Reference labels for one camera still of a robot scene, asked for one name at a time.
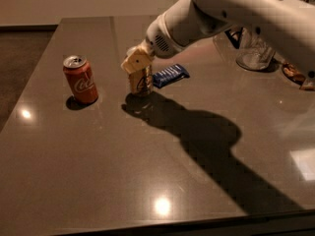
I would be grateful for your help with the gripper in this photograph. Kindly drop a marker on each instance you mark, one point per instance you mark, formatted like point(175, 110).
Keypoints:
point(157, 42)

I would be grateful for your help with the orange soda can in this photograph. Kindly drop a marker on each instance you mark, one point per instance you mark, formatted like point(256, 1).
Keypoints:
point(141, 82)

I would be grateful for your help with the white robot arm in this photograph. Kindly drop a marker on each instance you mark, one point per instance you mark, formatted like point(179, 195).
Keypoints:
point(286, 25)

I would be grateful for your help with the blue rxbar wrapper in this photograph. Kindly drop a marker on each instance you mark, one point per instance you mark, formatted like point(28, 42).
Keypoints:
point(169, 75)

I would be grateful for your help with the red cola can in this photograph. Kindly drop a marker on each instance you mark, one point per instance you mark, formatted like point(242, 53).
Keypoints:
point(80, 78)

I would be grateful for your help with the clear glass jar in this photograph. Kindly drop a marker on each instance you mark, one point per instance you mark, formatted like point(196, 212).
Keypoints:
point(255, 54)

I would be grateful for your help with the snack packet behind glass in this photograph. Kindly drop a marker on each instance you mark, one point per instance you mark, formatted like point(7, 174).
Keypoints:
point(293, 74)

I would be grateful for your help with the black wire basket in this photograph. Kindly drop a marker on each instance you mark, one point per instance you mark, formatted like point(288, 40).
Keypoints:
point(234, 35)

